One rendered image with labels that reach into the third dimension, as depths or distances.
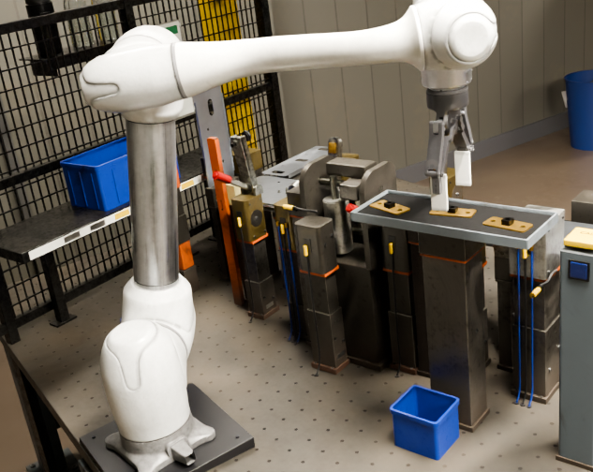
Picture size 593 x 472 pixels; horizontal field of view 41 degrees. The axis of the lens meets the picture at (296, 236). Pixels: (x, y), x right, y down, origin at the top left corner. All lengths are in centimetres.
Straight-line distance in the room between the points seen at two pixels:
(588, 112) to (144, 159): 430
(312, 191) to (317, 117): 285
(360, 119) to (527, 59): 150
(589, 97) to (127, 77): 444
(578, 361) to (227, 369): 88
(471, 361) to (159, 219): 70
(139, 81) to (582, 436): 103
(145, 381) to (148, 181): 40
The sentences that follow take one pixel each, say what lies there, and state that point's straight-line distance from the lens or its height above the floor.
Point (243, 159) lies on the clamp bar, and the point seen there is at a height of 115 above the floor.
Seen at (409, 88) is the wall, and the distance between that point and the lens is 509.
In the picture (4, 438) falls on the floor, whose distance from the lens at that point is 332.
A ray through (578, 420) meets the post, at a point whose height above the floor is 80.
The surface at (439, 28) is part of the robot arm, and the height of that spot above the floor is 154.
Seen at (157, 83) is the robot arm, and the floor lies 148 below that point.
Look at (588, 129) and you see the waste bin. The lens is 565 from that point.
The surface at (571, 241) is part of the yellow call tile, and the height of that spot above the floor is 116.
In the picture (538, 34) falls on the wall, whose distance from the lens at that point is 589.
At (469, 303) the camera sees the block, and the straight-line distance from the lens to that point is 156.
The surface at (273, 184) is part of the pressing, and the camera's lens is 231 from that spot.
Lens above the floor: 173
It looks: 22 degrees down
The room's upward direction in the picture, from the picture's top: 7 degrees counter-clockwise
